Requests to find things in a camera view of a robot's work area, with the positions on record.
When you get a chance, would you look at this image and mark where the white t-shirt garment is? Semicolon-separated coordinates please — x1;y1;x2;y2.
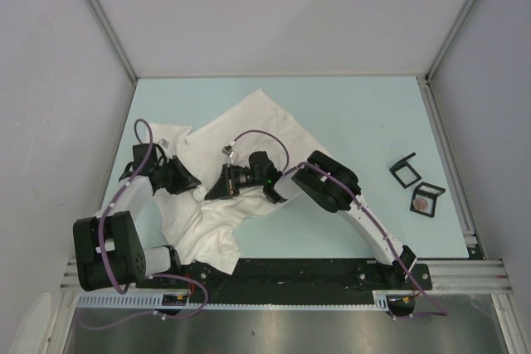
150;90;325;274

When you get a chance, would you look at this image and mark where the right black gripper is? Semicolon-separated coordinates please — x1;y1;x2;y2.
207;163;266;200

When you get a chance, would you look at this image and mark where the grey slotted cable duct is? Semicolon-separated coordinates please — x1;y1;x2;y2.
76;292;413;312

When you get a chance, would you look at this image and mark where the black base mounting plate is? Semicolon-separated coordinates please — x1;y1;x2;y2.
178;259;432;304

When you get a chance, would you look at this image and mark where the upper black square frame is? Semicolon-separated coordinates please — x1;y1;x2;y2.
389;152;421;189

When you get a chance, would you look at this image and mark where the black square frame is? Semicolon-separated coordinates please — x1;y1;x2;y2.
389;152;421;189
410;182;446;218

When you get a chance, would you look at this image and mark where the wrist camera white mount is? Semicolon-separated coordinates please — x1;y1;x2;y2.
221;142;236;164
158;138;169;148

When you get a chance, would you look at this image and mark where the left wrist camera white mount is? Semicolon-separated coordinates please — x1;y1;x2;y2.
158;138;169;148

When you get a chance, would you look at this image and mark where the lower black square frame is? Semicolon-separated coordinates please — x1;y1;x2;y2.
410;182;446;218

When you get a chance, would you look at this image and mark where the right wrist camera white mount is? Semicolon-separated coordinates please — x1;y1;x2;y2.
221;142;236;164

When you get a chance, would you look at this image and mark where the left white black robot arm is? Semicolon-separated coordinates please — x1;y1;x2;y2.
73;143;201;294

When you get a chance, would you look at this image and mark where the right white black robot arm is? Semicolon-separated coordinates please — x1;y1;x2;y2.
205;150;417;289

